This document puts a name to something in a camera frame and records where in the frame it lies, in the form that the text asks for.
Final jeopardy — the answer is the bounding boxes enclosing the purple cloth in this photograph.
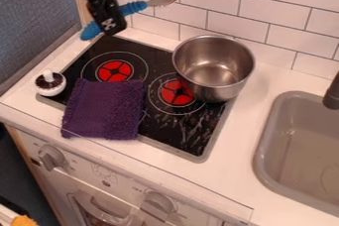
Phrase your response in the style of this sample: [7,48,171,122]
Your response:
[59,77,149,141]

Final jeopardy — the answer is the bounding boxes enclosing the silver pot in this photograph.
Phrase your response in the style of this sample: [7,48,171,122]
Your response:
[170,34,258,103]

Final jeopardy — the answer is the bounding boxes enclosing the white and brown toy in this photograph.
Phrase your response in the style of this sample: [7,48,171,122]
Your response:
[34,68,68,97]

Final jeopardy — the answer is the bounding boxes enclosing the toy sink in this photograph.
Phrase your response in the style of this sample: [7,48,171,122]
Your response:
[251,90,339,218]

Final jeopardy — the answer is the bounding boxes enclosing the tap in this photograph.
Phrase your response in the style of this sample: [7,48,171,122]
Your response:
[320,70,339,111]

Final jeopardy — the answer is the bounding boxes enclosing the toy stove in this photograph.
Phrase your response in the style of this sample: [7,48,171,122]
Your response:
[36,34,239,165]

